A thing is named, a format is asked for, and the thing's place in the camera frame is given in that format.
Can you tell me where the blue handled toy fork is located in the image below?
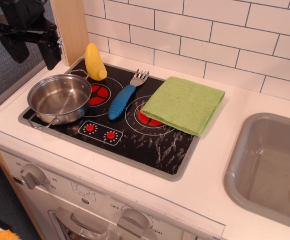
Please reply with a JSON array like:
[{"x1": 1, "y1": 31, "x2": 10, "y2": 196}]
[{"x1": 108, "y1": 69, "x2": 149, "y2": 120}]

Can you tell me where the right grey oven knob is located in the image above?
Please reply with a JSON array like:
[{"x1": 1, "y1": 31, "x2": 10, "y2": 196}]
[{"x1": 117, "y1": 208, "x2": 149, "y2": 238}]

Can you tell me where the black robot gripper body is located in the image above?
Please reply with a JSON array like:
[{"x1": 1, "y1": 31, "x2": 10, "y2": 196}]
[{"x1": 0, "y1": 0, "x2": 62, "y2": 48}]

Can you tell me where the right red stove knob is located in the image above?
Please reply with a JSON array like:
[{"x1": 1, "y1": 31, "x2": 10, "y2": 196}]
[{"x1": 106, "y1": 131, "x2": 116, "y2": 140}]

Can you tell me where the grey oven door handle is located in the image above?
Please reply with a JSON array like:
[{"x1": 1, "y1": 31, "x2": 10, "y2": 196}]
[{"x1": 55, "y1": 207, "x2": 122, "y2": 240}]

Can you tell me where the yellow orange plush object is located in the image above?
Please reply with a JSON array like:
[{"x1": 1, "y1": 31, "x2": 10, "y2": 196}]
[{"x1": 0, "y1": 229, "x2": 20, "y2": 240}]

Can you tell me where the wooden side post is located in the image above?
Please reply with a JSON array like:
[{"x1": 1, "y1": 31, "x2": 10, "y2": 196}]
[{"x1": 50, "y1": 0, "x2": 89, "y2": 67}]

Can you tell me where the left red stove knob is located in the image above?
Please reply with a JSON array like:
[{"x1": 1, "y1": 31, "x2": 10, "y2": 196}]
[{"x1": 85, "y1": 124, "x2": 95, "y2": 133}]

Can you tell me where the grey oven knob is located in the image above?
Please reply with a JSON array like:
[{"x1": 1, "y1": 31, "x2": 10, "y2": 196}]
[
  {"x1": 117, "y1": 208, "x2": 149, "y2": 238},
  {"x1": 21, "y1": 164, "x2": 46, "y2": 190}
]

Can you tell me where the left grey oven knob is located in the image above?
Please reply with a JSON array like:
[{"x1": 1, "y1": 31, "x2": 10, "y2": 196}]
[{"x1": 21, "y1": 164, "x2": 46, "y2": 190}]

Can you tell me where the green folded cloth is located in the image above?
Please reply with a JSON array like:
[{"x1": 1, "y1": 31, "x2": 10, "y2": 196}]
[{"x1": 141, "y1": 76, "x2": 225, "y2": 137}]

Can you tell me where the black toy stove top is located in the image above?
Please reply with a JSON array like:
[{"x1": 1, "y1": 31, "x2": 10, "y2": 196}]
[{"x1": 19, "y1": 64, "x2": 199, "y2": 181}]

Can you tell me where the yellow toy banana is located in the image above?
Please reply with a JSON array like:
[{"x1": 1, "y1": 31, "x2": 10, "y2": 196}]
[{"x1": 85, "y1": 43, "x2": 108, "y2": 81}]

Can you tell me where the stainless steel pot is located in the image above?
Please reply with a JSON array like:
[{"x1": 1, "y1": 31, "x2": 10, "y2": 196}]
[{"x1": 27, "y1": 69, "x2": 92, "y2": 129}]

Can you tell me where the red stove knob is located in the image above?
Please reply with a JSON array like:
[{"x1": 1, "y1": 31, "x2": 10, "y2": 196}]
[
  {"x1": 106, "y1": 131, "x2": 116, "y2": 140},
  {"x1": 85, "y1": 124, "x2": 95, "y2": 133}
]

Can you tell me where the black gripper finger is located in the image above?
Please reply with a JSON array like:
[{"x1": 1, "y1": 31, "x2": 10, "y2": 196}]
[
  {"x1": 38, "y1": 37, "x2": 62, "y2": 70},
  {"x1": 0, "y1": 32, "x2": 30, "y2": 64}
]

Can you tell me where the grey plastic sink basin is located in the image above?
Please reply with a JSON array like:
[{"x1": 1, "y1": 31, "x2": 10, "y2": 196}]
[{"x1": 224, "y1": 112, "x2": 290, "y2": 227}]

